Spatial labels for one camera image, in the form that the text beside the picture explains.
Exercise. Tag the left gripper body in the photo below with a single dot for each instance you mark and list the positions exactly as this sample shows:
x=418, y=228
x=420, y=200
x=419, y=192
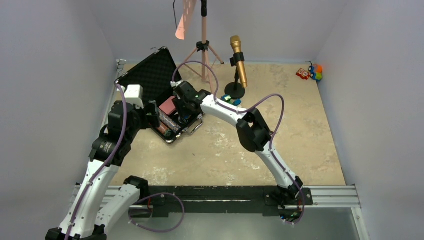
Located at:
x=140, y=117

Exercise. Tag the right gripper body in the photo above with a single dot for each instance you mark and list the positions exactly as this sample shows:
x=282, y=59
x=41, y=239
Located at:
x=183, y=109

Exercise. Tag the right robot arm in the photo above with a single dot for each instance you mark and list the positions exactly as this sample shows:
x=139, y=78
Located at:
x=253, y=133

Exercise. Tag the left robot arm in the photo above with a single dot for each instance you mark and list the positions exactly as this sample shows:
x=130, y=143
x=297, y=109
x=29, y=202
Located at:
x=86, y=219

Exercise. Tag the blue orange chip row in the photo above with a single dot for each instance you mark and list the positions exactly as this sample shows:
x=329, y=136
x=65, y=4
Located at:
x=171, y=124

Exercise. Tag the green red chip row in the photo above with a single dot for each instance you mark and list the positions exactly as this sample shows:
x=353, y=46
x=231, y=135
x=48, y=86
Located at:
x=164, y=130

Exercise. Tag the pink playing card deck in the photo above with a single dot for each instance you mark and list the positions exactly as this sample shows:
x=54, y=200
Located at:
x=168, y=107

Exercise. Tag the green blue toy brick block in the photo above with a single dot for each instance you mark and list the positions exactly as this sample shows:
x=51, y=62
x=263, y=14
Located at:
x=228, y=99

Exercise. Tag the pink tripod music stand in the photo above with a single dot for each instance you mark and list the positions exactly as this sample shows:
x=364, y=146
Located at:
x=203, y=46

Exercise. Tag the black aluminium poker case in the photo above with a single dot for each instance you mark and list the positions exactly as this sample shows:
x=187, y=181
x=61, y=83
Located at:
x=154, y=74

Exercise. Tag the black microphone desk stand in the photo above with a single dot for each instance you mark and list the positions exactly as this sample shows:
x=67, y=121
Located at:
x=235, y=89

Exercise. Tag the gold microphone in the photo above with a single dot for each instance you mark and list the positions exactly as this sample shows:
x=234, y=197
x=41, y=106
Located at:
x=238, y=56

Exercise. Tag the red toy number car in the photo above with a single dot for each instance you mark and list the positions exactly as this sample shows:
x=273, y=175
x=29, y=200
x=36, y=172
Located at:
x=303, y=74

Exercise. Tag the blue orange toy car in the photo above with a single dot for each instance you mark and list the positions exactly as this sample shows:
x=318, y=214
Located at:
x=316, y=72

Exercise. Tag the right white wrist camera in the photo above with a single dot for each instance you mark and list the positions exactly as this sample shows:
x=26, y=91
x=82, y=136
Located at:
x=175, y=84

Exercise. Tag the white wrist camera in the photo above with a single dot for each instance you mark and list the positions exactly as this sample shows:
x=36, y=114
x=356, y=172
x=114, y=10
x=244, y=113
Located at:
x=132, y=95
x=175, y=84

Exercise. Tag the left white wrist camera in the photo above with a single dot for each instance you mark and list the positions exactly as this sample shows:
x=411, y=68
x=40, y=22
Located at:
x=132, y=95

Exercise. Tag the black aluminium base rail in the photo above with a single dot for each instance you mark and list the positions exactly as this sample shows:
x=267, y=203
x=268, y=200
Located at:
x=245, y=212

